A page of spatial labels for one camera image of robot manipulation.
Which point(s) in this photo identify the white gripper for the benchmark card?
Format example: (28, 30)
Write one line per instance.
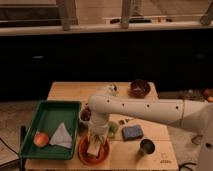
(98, 125)

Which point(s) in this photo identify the black whiteboard eraser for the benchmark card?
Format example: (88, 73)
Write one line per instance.
(94, 148)

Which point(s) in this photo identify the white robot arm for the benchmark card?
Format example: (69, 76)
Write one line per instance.
(194, 116)

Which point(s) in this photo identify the red orange bowl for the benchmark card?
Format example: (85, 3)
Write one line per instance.
(88, 159)

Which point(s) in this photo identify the dark brown bowl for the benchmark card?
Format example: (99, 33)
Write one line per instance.
(139, 88)

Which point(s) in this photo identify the green plastic cup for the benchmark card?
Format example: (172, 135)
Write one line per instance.
(113, 128)

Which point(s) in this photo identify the white cup with dark contents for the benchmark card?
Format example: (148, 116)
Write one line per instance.
(85, 115)

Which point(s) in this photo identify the grey folded cloth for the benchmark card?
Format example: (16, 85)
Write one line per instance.
(61, 137)

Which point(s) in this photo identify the blue sponge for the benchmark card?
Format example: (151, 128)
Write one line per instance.
(132, 132)

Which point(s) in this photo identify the metal fork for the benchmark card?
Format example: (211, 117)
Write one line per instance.
(124, 121)

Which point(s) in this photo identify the wooden table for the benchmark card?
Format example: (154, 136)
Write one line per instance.
(122, 155)

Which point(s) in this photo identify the green plastic tray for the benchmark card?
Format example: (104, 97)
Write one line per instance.
(47, 118)

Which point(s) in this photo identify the red apple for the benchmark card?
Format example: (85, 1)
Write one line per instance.
(41, 139)

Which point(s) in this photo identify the metal cup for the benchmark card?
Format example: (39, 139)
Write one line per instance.
(147, 147)

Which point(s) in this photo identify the white handled brush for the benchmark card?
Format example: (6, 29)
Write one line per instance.
(112, 89)

